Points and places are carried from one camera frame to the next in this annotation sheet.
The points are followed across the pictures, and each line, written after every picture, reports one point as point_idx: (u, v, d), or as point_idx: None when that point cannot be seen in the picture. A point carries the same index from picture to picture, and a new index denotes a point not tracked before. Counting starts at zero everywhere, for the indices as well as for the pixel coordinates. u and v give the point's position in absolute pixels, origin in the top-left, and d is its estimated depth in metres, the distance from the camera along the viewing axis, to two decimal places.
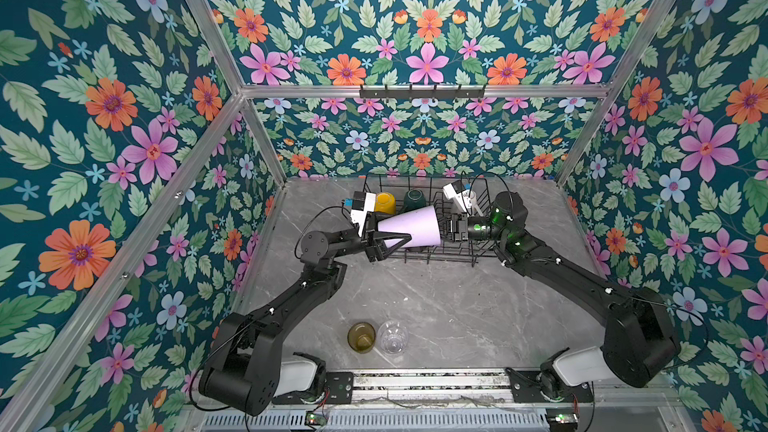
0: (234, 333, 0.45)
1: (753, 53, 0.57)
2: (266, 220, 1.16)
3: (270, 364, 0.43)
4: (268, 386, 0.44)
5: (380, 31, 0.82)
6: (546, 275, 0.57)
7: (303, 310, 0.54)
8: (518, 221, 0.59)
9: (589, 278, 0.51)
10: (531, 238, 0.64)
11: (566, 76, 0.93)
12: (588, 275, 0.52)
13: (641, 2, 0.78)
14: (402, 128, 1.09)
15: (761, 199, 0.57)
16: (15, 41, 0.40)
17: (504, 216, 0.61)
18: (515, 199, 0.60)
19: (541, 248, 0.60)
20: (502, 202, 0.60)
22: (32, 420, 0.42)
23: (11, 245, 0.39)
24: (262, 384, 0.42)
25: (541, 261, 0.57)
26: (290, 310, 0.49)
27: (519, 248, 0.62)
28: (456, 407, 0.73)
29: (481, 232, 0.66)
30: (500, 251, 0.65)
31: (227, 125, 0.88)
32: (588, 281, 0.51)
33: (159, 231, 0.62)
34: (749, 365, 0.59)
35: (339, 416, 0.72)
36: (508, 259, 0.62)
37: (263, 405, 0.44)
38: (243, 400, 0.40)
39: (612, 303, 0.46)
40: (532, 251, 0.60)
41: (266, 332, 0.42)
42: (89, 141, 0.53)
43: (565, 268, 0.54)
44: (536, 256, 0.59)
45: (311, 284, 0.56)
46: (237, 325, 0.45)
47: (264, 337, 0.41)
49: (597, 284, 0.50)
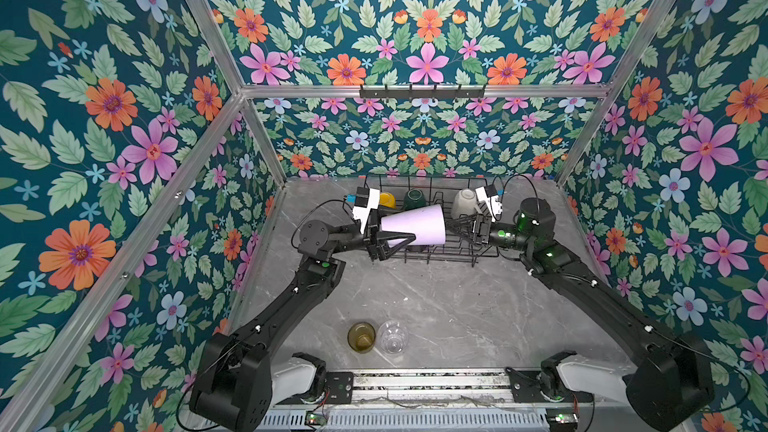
0: (219, 355, 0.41)
1: (753, 53, 0.57)
2: (266, 220, 1.16)
3: (261, 385, 0.42)
4: (260, 404, 0.43)
5: (380, 31, 0.82)
6: (578, 297, 0.53)
7: (289, 322, 0.50)
8: (545, 229, 0.57)
9: (626, 309, 0.47)
10: (566, 252, 0.59)
11: (566, 76, 0.93)
12: (625, 305, 0.48)
13: (641, 2, 0.78)
14: (401, 128, 1.09)
15: (761, 199, 0.57)
16: (15, 40, 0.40)
17: (529, 220, 0.59)
18: (542, 205, 0.58)
19: (575, 267, 0.56)
20: (526, 206, 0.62)
22: (32, 420, 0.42)
23: (11, 245, 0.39)
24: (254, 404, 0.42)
25: (574, 282, 0.53)
26: (276, 328, 0.46)
27: (550, 258, 0.58)
28: (456, 407, 0.73)
29: (502, 238, 0.65)
30: (527, 259, 0.62)
31: (227, 125, 0.88)
32: (623, 312, 0.47)
33: (159, 231, 0.62)
34: (749, 365, 0.59)
35: (339, 416, 0.72)
36: (536, 269, 0.59)
37: (259, 419, 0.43)
38: (234, 421, 0.39)
39: (650, 344, 0.42)
40: (565, 267, 0.56)
41: (253, 353, 0.40)
42: (89, 141, 0.53)
43: (600, 294, 0.50)
44: (568, 275, 0.54)
45: (302, 294, 0.52)
46: (222, 346, 0.42)
47: (250, 361, 0.39)
49: (636, 319, 0.46)
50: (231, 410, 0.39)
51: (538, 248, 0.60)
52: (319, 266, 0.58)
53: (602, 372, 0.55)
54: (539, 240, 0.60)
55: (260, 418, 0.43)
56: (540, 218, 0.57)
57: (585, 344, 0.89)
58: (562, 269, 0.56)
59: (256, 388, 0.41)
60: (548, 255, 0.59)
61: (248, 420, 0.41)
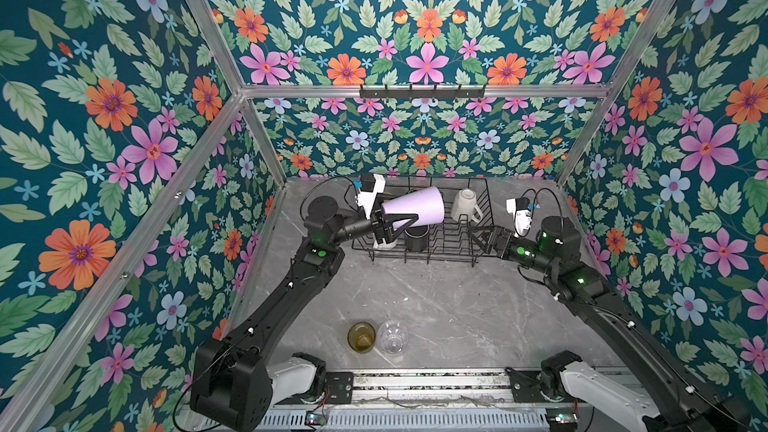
0: (213, 359, 0.43)
1: (753, 53, 0.57)
2: (266, 220, 1.16)
3: (258, 386, 0.42)
4: (260, 402, 0.43)
5: (380, 31, 0.82)
6: (610, 334, 0.49)
7: (284, 320, 0.48)
8: (570, 248, 0.53)
9: (665, 361, 0.43)
10: (598, 281, 0.53)
11: (566, 76, 0.93)
12: (665, 357, 0.44)
13: (641, 2, 0.78)
14: (401, 128, 1.09)
15: (761, 199, 0.57)
16: (15, 40, 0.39)
17: (552, 239, 0.55)
18: (566, 223, 0.55)
19: (609, 300, 0.50)
20: (548, 224, 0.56)
22: (32, 420, 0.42)
23: (11, 245, 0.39)
24: (254, 404, 0.42)
25: (606, 318, 0.49)
26: (271, 328, 0.45)
27: (581, 286, 0.52)
28: (456, 407, 0.73)
29: (522, 256, 0.62)
30: (552, 283, 0.57)
31: (227, 125, 0.88)
32: (663, 365, 0.43)
33: (159, 231, 0.62)
34: (749, 365, 0.59)
35: (339, 416, 0.72)
36: (563, 295, 0.54)
37: (261, 417, 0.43)
38: (234, 422, 0.39)
39: (690, 408, 0.39)
40: (597, 299, 0.51)
41: (245, 358, 0.39)
42: (89, 141, 0.53)
43: (636, 338, 0.46)
44: (601, 309, 0.49)
45: (298, 291, 0.50)
46: (214, 352, 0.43)
47: (243, 366, 0.38)
49: (677, 375, 0.42)
50: (230, 411, 0.38)
51: (565, 271, 0.56)
52: (315, 257, 0.55)
53: (618, 401, 0.53)
54: (565, 262, 0.54)
55: (261, 415, 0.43)
56: (564, 237, 0.53)
57: (585, 344, 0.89)
58: (595, 302, 0.50)
59: (253, 391, 0.41)
60: (578, 281, 0.53)
61: (248, 420, 0.41)
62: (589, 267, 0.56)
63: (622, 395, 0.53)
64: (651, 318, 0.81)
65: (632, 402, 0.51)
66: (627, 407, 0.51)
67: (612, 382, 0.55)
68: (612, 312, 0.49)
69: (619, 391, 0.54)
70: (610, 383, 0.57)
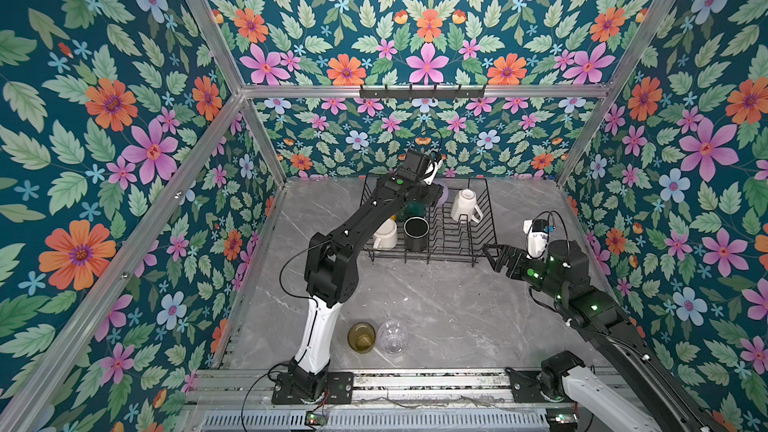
0: (319, 246, 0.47)
1: (753, 53, 0.57)
2: (266, 220, 1.16)
3: (351, 270, 0.55)
4: (350, 285, 0.58)
5: (380, 31, 0.82)
6: (621, 367, 0.49)
7: (372, 229, 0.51)
8: (578, 273, 0.53)
9: (681, 399, 0.43)
10: (612, 308, 0.52)
11: (566, 76, 0.93)
12: (680, 393, 0.43)
13: (641, 2, 0.78)
14: (401, 128, 1.09)
15: (761, 199, 0.57)
16: (15, 41, 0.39)
17: (558, 263, 0.55)
18: (571, 245, 0.55)
19: (624, 331, 0.49)
20: (555, 247, 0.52)
22: (32, 420, 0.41)
23: (11, 245, 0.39)
24: (346, 285, 0.56)
25: (620, 348, 0.48)
26: (361, 232, 0.57)
27: (593, 313, 0.51)
28: (456, 407, 0.73)
29: (532, 279, 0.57)
30: (562, 308, 0.56)
31: (227, 125, 0.88)
32: (677, 403, 0.42)
33: (159, 231, 0.62)
34: (749, 365, 0.59)
35: (339, 416, 0.72)
36: (575, 320, 0.52)
37: (350, 296, 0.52)
38: (334, 295, 0.55)
39: None
40: (612, 329, 0.49)
41: (341, 251, 0.51)
42: (89, 141, 0.53)
43: (649, 371, 0.45)
44: (615, 340, 0.48)
45: (382, 209, 0.61)
46: (322, 240, 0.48)
47: (342, 255, 0.51)
49: (692, 415, 0.41)
50: (330, 287, 0.55)
51: (576, 296, 0.56)
52: (394, 184, 0.63)
53: (624, 421, 0.52)
54: (574, 286, 0.54)
55: (351, 295, 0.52)
56: (571, 260, 0.53)
57: (585, 345, 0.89)
58: (608, 331, 0.49)
59: (347, 275, 0.54)
60: (591, 307, 0.52)
61: (343, 295, 0.57)
62: (602, 292, 0.55)
63: (631, 415, 0.53)
64: (651, 318, 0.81)
65: (639, 425, 0.51)
66: (632, 427, 0.51)
67: (619, 399, 0.56)
68: (626, 343, 0.48)
69: (627, 409, 0.54)
70: (617, 399, 0.56)
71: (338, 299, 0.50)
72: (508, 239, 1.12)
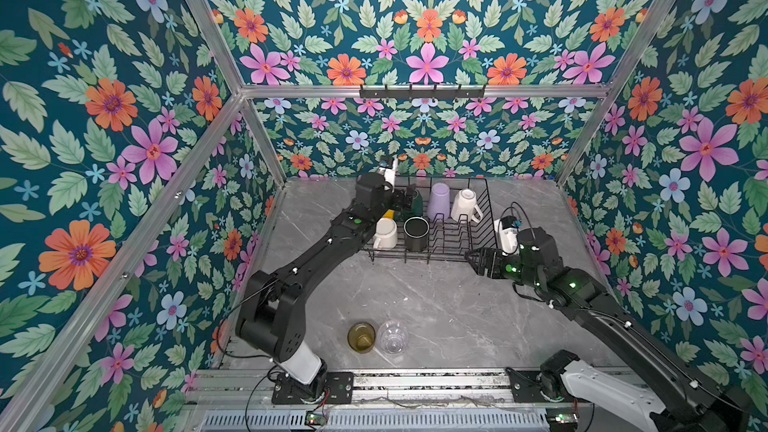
0: (260, 289, 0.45)
1: (753, 53, 0.57)
2: (266, 220, 1.16)
3: (296, 318, 0.46)
4: (295, 337, 0.48)
5: (380, 31, 0.82)
6: (608, 337, 0.49)
7: (323, 269, 0.53)
8: (550, 254, 0.54)
9: (666, 359, 0.43)
10: (589, 282, 0.53)
11: (566, 76, 0.93)
12: (663, 353, 0.44)
13: (641, 2, 0.78)
14: (402, 128, 1.09)
15: (761, 199, 0.57)
16: (15, 40, 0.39)
17: (529, 249, 0.57)
18: (537, 231, 0.57)
19: (603, 301, 0.50)
20: (521, 234, 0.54)
22: (32, 420, 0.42)
23: (11, 245, 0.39)
24: (290, 336, 0.46)
25: (603, 320, 0.48)
26: (312, 271, 0.50)
27: (574, 290, 0.52)
28: (456, 407, 0.73)
29: (512, 273, 0.64)
30: (542, 293, 0.57)
31: (227, 125, 0.88)
32: (665, 362, 0.43)
33: (159, 231, 0.62)
34: (749, 365, 0.59)
35: (339, 416, 0.72)
36: (557, 302, 0.53)
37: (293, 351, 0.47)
38: (273, 349, 0.43)
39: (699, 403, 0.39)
40: (592, 302, 0.50)
41: (289, 292, 0.43)
42: (89, 141, 0.53)
43: (636, 338, 0.46)
44: (597, 312, 0.49)
45: (337, 247, 0.55)
46: (264, 281, 0.46)
47: (287, 299, 0.42)
49: (679, 371, 0.42)
50: (270, 339, 0.44)
51: (553, 277, 0.57)
52: (352, 222, 0.60)
53: (622, 400, 0.52)
54: (549, 268, 0.55)
55: (294, 351, 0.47)
56: (540, 244, 0.55)
57: (585, 345, 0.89)
58: (589, 305, 0.50)
59: (291, 324, 0.45)
60: (569, 285, 0.53)
61: (285, 350, 0.46)
62: (576, 269, 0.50)
63: (625, 392, 0.53)
64: (651, 318, 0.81)
65: (637, 400, 0.51)
66: (632, 404, 0.51)
67: (611, 379, 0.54)
68: (607, 314, 0.49)
69: (621, 388, 0.54)
70: (610, 380, 0.57)
71: (277, 355, 0.44)
72: None
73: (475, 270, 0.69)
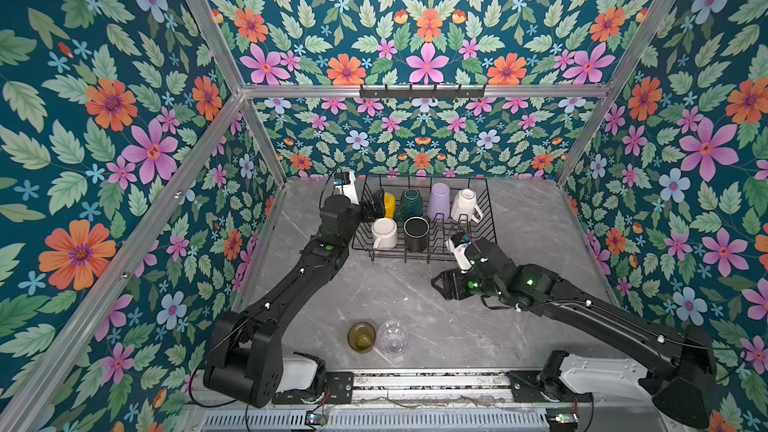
0: (230, 332, 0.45)
1: (753, 53, 0.57)
2: (266, 220, 1.16)
3: (272, 357, 0.43)
4: (273, 377, 0.45)
5: (380, 31, 0.82)
6: (580, 320, 0.49)
7: (295, 302, 0.50)
8: (499, 261, 0.55)
9: (631, 324, 0.45)
10: (543, 274, 0.54)
11: (566, 76, 0.93)
12: (626, 318, 0.46)
13: (641, 2, 0.78)
14: (401, 128, 1.09)
15: (761, 199, 0.57)
16: (15, 40, 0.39)
17: (479, 262, 0.57)
18: (479, 242, 0.59)
19: (560, 288, 0.52)
20: (467, 249, 0.59)
22: (32, 420, 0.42)
23: (11, 245, 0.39)
24: (266, 377, 0.43)
25: (568, 306, 0.49)
26: (285, 305, 0.47)
27: (532, 288, 0.52)
28: (456, 407, 0.73)
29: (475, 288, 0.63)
30: (507, 299, 0.56)
31: (227, 125, 0.88)
32: (632, 329, 0.45)
33: (159, 231, 0.62)
34: (749, 365, 0.59)
35: (339, 416, 0.72)
36: (523, 303, 0.52)
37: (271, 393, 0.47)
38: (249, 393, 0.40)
39: (672, 356, 0.41)
40: (551, 293, 0.51)
41: (263, 328, 0.41)
42: (89, 141, 0.53)
43: (599, 313, 0.47)
44: (560, 301, 0.50)
45: (310, 275, 0.54)
46: (233, 322, 0.43)
47: (261, 336, 0.40)
49: (646, 332, 0.44)
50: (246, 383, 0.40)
51: (511, 281, 0.57)
52: (323, 250, 0.59)
53: (614, 377, 0.53)
54: (504, 274, 0.56)
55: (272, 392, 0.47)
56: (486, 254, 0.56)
57: (585, 345, 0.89)
58: (550, 297, 0.51)
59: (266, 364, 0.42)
60: (528, 284, 0.53)
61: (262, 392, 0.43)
62: (527, 265, 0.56)
63: (612, 369, 0.55)
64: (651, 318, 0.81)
65: (625, 373, 0.52)
66: (624, 377, 0.52)
67: (595, 361, 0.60)
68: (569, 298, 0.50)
69: (606, 365, 0.57)
70: (596, 363, 0.59)
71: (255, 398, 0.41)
72: (508, 239, 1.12)
73: (449, 296, 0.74)
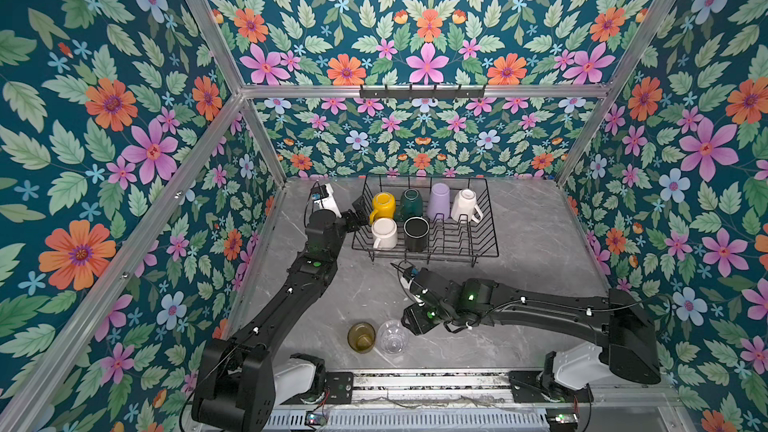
0: (218, 361, 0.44)
1: (753, 53, 0.57)
2: (266, 220, 1.16)
3: (263, 383, 0.42)
4: (264, 404, 0.43)
5: (380, 31, 0.82)
6: (523, 317, 0.51)
7: (285, 325, 0.49)
8: (440, 284, 0.58)
9: (562, 309, 0.47)
10: (481, 285, 0.56)
11: (566, 76, 0.93)
12: (556, 303, 0.48)
13: (641, 2, 0.78)
14: (401, 128, 1.09)
15: (761, 199, 0.57)
16: (15, 40, 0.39)
17: (424, 293, 0.59)
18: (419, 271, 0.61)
19: (498, 292, 0.54)
20: (411, 289, 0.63)
22: (32, 420, 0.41)
23: (11, 245, 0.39)
24: (258, 404, 0.42)
25: (508, 308, 0.51)
26: (274, 328, 0.46)
27: (474, 302, 0.54)
28: (456, 407, 0.73)
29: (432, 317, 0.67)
30: (459, 319, 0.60)
31: (227, 125, 0.88)
32: (564, 312, 0.47)
33: (159, 231, 0.62)
34: (749, 365, 0.59)
35: (339, 416, 0.72)
36: (472, 319, 0.54)
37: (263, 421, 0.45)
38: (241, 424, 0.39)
39: (602, 325, 0.44)
40: (491, 301, 0.53)
41: (253, 355, 0.40)
42: (89, 141, 0.53)
43: (533, 305, 0.50)
44: (498, 306, 0.52)
45: (299, 295, 0.53)
46: (221, 350, 0.42)
47: (251, 363, 0.39)
49: (576, 312, 0.46)
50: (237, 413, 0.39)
51: (457, 302, 0.59)
52: (311, 267, 0.58)
53: (582, 361, 0.56)
54: (447, 297, 0.58)
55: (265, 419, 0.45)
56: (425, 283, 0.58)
57: None
58: (491, 305, 0.53)
59: (258, 391, 0.41)
60: (469, 300, 0.55)
61: (255, 422, 0.42)
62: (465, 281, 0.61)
63: (580, 354, 0.57)
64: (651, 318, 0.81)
65: (591, 353, 0.54)
66: (590, 357, 0.54)
67: (569, 352, 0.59)
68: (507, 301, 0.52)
69: (575, 353, 0.60)
70: (569, 353, 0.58)
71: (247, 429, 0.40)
72: (509, 239, 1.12)
73: (416, 332, 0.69)
